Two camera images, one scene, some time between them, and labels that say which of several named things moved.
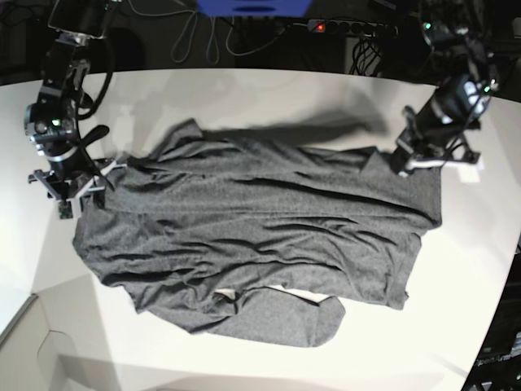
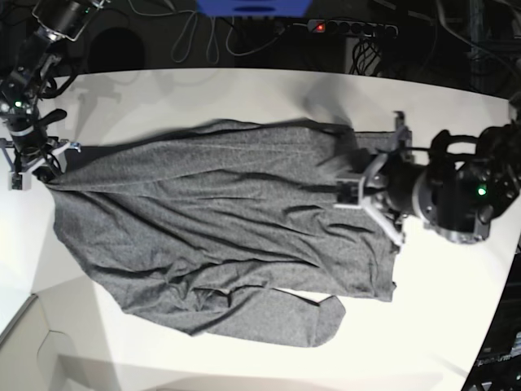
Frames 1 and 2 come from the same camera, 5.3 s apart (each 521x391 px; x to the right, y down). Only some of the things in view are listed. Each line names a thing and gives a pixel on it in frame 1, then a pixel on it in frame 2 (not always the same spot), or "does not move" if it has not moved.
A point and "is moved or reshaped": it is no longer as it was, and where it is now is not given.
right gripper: x=409 y=160 -> x=350 y=191
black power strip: x=352 y=26 does not move
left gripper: x=72 y=190 -> x=26 y=176
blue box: x=252 y=8 does not move
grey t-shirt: x=259 y=240 is moved or reshaped
